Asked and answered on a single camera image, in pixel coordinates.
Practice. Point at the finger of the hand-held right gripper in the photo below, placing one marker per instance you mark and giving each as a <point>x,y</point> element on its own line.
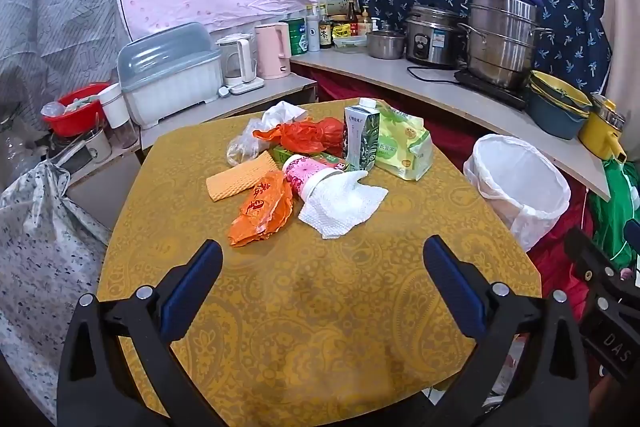
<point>585,257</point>
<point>632,234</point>

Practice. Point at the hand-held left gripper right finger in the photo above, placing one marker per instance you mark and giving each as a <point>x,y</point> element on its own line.
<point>452,287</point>

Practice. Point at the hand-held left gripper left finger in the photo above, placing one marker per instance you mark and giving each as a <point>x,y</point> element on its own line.
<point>192,287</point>

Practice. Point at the orange printed plastic bag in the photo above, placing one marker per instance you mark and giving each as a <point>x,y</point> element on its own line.
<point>255,217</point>

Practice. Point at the white lined trash bin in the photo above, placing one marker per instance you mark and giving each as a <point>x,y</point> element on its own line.
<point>520,187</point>

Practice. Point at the orange foam net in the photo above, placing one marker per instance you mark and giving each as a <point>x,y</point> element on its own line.
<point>235,182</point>

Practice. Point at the white paper towel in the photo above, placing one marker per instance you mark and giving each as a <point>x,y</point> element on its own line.
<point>335,207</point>

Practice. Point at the green snack bag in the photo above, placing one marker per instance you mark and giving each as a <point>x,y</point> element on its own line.
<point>405,147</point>

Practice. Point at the clear plastic bag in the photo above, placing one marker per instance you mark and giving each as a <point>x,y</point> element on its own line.
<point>242,147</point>

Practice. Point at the pink paper cup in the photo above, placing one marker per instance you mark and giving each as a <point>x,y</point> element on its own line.
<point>300,174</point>

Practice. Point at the white green drink carton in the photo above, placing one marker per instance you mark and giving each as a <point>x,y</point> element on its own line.
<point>361,142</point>

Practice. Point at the small green carton box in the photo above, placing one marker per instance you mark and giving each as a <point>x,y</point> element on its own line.
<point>331,159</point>

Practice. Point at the red-orange plastic bag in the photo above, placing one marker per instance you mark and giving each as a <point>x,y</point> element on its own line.
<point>300,134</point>

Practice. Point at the white tissue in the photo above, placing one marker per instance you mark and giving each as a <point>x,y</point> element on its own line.
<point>282,112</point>

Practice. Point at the dark red cloth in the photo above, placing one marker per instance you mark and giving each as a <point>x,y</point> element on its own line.
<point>555,267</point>

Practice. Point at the yellow pot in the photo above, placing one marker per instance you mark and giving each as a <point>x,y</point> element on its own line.
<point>597,132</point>

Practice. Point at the yellow patterned tablecloth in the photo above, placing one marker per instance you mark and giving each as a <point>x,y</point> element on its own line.
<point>310,307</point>

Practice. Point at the blue yellow bowl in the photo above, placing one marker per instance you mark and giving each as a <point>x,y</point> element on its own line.
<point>560,87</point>
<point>552,119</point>

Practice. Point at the grey printed bag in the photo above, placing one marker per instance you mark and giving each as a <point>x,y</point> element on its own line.
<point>40,267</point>

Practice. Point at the white mug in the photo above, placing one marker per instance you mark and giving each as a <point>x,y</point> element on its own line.
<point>97,147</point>

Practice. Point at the grey side shelf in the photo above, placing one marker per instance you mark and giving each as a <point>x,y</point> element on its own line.
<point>215,109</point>

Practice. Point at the black induction cooker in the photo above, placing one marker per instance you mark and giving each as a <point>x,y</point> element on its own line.
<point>492,92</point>

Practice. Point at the grey curved counter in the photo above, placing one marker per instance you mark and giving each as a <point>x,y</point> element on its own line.
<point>450,97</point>

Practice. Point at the white lidded blender cup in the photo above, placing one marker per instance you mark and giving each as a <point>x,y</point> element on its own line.
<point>115,107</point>

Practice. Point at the red basin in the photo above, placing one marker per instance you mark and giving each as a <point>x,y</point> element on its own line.
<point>75,112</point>

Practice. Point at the white dish rack grey lid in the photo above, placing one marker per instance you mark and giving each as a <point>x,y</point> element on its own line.
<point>170,77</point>

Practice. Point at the large steel steamer pot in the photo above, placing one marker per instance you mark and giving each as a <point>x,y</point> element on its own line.
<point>502,42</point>

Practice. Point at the white glass electric kettle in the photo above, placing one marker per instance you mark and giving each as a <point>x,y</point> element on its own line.
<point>240,57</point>

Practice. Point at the pink electric kettle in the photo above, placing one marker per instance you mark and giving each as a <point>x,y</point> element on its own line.
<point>270,49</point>

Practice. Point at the steel rice cooker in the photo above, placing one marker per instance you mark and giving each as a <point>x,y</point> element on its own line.
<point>430,37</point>

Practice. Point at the small steel pot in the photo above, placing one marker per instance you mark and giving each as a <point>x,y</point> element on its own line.
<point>385,44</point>

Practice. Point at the clear food container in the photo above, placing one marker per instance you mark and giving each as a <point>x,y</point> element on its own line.
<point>349,44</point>

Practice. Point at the yellow pump bottle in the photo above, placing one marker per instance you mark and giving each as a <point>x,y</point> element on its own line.
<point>367,22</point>

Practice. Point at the yellow packet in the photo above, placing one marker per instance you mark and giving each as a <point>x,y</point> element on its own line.
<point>341,30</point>

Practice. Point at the white bottle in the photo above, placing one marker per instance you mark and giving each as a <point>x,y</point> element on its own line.
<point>313,32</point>

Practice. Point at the dark sauce bottle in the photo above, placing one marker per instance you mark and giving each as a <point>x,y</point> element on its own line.
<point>325,32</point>

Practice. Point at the brown sauce bottle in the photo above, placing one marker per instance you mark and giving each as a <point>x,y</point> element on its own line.
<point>352,19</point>

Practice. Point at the grey patterned curtain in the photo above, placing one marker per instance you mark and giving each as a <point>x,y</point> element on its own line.
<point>55,17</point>

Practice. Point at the white card box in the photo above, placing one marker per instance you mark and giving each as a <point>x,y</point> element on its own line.
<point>334,1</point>

